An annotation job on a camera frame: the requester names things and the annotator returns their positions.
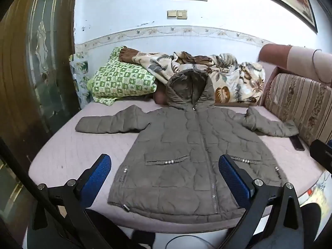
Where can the grey quilted hooded jacket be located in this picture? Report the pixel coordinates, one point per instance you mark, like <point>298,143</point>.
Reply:
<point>181,147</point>

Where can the black phone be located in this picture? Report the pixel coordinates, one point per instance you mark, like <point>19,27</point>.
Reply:
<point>297,143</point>

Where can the green floral cloth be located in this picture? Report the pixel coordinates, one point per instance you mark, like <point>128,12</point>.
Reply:
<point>79,70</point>

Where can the beige wall switch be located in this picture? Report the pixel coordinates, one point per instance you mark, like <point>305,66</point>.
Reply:
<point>171,14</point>
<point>182,14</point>

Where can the striped sofa cushion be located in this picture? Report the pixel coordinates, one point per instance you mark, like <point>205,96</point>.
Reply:
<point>303,103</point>

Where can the pink sofa armrest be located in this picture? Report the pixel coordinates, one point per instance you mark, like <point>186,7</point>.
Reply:
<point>285,57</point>

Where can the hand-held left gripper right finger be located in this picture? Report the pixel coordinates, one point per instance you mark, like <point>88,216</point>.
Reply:
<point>233,181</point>

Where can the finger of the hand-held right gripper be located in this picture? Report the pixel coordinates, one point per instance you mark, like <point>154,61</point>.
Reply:
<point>323,157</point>

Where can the yellow floral sheet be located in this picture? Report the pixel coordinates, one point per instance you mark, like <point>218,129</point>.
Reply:
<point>317,189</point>

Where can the green patterned pillow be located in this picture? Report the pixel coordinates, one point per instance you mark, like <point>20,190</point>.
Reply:
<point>119,80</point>

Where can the leaf print fleece blanket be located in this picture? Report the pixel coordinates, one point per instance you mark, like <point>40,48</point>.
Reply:
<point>228,75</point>

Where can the black rod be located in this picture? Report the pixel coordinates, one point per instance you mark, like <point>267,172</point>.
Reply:
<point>15,166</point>

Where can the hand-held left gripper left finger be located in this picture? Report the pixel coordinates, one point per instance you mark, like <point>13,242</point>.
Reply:
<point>96,179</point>

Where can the wooden door with glass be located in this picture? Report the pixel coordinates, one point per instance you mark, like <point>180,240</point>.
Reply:
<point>15,70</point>

